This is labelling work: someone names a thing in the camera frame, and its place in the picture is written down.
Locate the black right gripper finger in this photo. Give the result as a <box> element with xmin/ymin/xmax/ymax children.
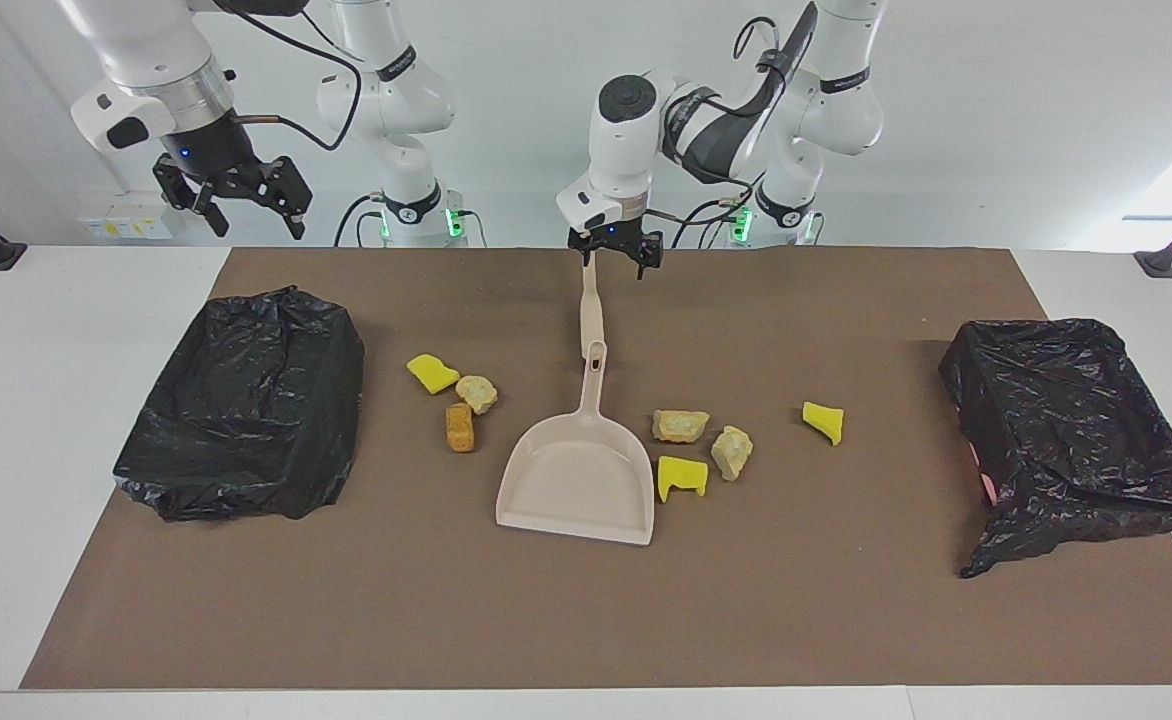
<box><xmin>254</xmin><ymin>155</ymin><xmax>313</xmax><ymax>241</ymax></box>
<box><xmin>153</xmin><ymin>156</ymin><xmax>232</xmax><ymax>240</ymax></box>

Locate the beige bread chunk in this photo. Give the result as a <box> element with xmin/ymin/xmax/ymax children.
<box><xmin>711</xmin><ymin>425</ymin><xmax>754</xmax><ymax>482</ymax></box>
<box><xmin>651</xmin><ymin>408</ymin><xmax>711</xmax><ymax>444</ymax></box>
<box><xmin>455</xmin><ymin>374</ymin><xmax>499</xmax><ymax>415</ymax></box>

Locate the yellow sponge piece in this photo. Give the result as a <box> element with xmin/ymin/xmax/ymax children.
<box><xmin>406</xmin><ymin>353</ymin><xmax>461</xmax><ymax>395</ymax></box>
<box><xmin>802</xmin><ymin>401</ymin><xmax>845</xmax><ymax>447</ymax></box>
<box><xmin>656</xmin><ymin>455</ymin><xmax>709</xmax><ymax>504</ymax></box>

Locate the beige plastic dustpan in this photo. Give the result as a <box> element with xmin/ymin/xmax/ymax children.
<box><xmin>495</xmin><ymin>340</ymin><xmax>655</xmax><ymax>547</ymax></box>

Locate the black trash bag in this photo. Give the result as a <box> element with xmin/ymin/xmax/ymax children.
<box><xmin>938</xmin><ymin>318</ymin><xmax>1172</xmax><ymax>580</ymax></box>
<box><xmin>113</xmin><ymin>286</ymin><xmax>366</xmax><ymax>523</ymax></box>

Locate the pink bin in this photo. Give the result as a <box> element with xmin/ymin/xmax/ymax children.
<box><xmin>968</xmin><ymin>440</ymin><xmax>997</xmax><ymax>506</ymax></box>

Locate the white power strip box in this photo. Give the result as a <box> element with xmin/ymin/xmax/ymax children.
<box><xmin>76</xmin><ymin>205</ymin><xmax>175</xmax><ymax>242</ymax></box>

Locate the brown table mat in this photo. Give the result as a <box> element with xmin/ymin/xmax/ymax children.
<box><xmin>21</xmin><ymin>247</ymin><xmax>1172</xmax><ymax>691</ymax></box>

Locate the black base cable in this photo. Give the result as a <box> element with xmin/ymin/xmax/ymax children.
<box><xmin>334</xmin><ymin>195</ymin><xmax>387</xmax><ymax>248</ymax></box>
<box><xmin>673</xmin><ymin>195</ymin><xmax>747</xmax><ymax>249</ymax></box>

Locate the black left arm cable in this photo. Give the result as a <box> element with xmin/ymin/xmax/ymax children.
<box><xmin>641</xmin><ymin>15</ymin><xmax>817</xmax><ymax>226</ymax></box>

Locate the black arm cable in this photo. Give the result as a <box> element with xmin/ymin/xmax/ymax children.
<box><xmin>641</xmin><ymin>15</ymin><xmax>817</xmax><ymax>226</ymax></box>
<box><xmin>211</xmin><ymin>0</ymin><xmax>362</xmax><ymax>153</ymax></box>

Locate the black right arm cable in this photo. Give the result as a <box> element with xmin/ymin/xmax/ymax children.
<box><xmin>211</xmin><ymin>0</ymin><xmax>362</xmax><ymax>153</ymax></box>

